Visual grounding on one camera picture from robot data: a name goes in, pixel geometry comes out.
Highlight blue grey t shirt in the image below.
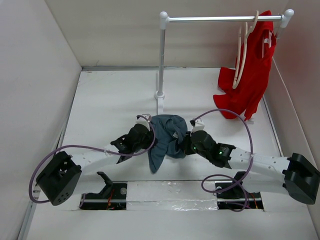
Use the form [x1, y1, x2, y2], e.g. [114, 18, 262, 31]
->
[148, 114, 188, 174]

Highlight beige wooden hanger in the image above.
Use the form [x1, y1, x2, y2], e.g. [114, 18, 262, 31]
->
[232, 10, 259, 90]

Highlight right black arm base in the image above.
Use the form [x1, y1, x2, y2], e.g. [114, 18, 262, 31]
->
[215, 185, 264, 211]

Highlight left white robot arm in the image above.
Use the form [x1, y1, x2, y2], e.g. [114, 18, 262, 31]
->
[35, 123, 156, 206]

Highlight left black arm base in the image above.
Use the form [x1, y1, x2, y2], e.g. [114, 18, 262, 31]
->
[78, 171, 128, 211]

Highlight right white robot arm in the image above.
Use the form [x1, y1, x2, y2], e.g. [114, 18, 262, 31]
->
[180, 130, 320, 205]

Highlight red t shirt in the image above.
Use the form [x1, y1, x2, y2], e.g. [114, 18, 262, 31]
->
[213, 21, 274, 121]

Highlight white hanger under red shirt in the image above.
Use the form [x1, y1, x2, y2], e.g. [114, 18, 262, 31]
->
[258, 29, 277, 59]

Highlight white clothes rack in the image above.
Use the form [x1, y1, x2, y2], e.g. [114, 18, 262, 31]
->
[154, 9, 295, 114]

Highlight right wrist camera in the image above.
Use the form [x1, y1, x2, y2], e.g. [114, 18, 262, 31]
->
[190, 118, 205, 133]

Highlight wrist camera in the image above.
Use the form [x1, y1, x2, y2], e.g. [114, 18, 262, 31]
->
[136, 114, 152, 131]
[190, 118, 205, 133]

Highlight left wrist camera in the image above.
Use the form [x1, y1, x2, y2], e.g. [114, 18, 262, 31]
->
[136, 114, 152, 131]

